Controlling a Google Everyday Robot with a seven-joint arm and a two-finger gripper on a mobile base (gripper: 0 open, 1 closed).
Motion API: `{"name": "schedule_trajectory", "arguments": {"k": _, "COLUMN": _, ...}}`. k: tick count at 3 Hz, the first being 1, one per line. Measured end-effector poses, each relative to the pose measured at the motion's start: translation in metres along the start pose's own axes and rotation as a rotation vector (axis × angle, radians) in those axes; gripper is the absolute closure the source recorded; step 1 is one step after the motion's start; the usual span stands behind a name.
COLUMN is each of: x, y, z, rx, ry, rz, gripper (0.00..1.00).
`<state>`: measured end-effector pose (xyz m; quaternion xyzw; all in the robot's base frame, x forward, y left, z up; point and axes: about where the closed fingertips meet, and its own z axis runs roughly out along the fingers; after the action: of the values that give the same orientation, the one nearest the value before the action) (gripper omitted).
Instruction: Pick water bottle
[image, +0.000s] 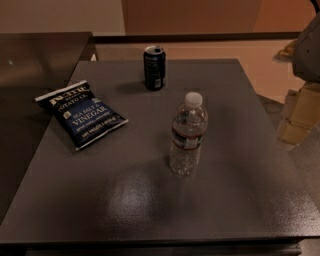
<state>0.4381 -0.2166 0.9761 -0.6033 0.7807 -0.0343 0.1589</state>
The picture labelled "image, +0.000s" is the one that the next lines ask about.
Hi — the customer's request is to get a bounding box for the blue potato chips bag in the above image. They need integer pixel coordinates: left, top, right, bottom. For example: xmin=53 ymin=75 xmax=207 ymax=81
xmin=35 ymin=80 xmax=128 ymax=150

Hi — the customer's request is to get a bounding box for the grey bag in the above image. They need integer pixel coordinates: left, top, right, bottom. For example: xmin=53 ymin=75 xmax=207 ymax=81
xmin=292 ymin=13 xmax=320 ymax=83

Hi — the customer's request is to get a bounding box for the cardboard box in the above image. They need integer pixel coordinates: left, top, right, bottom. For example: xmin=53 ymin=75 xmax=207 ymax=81
xmin=277 ymin=82 xmax=320 ymax=146

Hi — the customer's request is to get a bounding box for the clear plastic water bottle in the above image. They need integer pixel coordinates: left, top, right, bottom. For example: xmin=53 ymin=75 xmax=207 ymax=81
xmin=169 ymin=92 xmax=208 ymax=176

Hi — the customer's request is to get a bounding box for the dark side table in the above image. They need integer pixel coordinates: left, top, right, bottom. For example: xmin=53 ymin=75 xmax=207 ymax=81
xmin=0 ymin=32 xmax=97 ymax=223

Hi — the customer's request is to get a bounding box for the dark blue soda can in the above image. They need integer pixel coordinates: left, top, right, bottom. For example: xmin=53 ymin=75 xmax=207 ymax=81
xmin=143 ymin=45 xmax=166 ymax=91

